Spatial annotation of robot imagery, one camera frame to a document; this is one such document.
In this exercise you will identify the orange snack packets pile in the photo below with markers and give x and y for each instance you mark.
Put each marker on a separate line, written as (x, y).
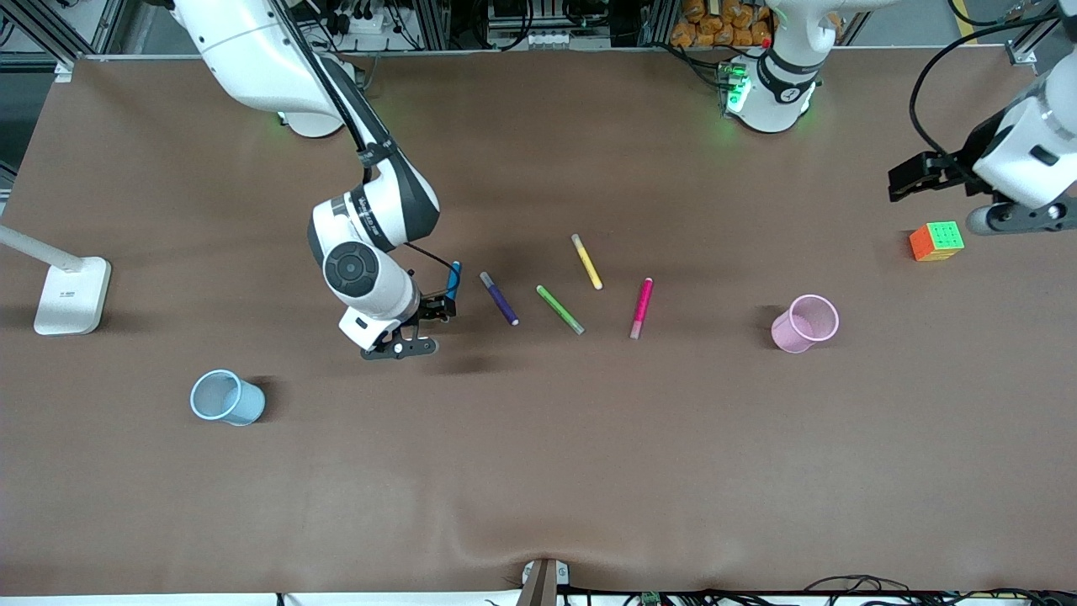
(715, 25)

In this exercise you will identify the aluminium frame profile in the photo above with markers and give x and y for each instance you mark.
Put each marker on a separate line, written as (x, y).
(42, 34)
(1031, 42)

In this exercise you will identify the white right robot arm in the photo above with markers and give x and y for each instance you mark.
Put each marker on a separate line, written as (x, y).
(252, 59)

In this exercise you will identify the green marker pen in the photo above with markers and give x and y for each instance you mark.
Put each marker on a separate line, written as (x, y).
(558, 308)

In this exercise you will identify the purple marker pen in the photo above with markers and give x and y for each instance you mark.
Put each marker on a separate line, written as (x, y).
(501, 301)

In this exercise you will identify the colourful puzzle cube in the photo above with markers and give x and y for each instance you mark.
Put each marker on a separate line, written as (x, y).
(942, 237)

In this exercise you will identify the brown table cover sheet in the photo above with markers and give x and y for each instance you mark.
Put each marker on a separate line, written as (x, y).
(538, 471)

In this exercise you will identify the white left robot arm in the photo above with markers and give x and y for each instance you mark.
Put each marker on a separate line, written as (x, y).
(770, 109)

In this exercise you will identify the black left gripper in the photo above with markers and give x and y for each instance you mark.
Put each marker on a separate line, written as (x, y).
(976, 150)

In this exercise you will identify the yellow marker pen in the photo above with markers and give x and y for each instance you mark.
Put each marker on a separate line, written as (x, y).
(587, 263)

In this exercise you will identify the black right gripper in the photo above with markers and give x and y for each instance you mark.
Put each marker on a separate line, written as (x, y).
(433, 306)

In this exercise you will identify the blue marker pen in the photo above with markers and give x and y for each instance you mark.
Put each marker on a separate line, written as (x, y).
(455, 273)

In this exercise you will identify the pink marker pen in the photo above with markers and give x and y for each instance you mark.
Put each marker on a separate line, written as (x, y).
(643, 303)

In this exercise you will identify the light blue plastic cup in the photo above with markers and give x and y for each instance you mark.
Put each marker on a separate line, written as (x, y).
(244, 408)

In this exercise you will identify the white power strip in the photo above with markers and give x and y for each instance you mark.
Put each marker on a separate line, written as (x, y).
(374, 21)

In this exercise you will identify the white terminal block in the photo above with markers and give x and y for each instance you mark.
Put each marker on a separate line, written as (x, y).
(545, 39)

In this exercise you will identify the pink plastic cup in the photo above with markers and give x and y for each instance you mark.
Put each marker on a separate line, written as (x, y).
(791, 337)

